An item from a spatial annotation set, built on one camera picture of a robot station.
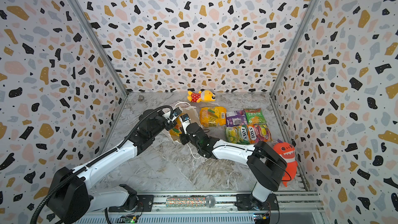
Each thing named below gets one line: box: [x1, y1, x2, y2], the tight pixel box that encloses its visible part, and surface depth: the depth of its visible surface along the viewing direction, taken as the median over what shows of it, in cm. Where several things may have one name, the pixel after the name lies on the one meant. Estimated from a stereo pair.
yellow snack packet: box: [169, 115, 183, 137], surface depth 85 cm
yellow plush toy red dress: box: [187, 88, 217, 104], surface depth 115 cm
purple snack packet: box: [225, 109, 248, 128], surface depth 105 cm
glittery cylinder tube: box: [165, 195, 216, 208], surface depth 73 cm
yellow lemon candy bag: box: [199, 106, 227, 128], surface depth 105 cm
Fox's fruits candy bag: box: [247, 123, 272, 145], surface depth 99 cm
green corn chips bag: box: [244, 107, 267, 125], surface depth 108 cm
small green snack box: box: [225, 124, 250, 145], surface depth 99 cm
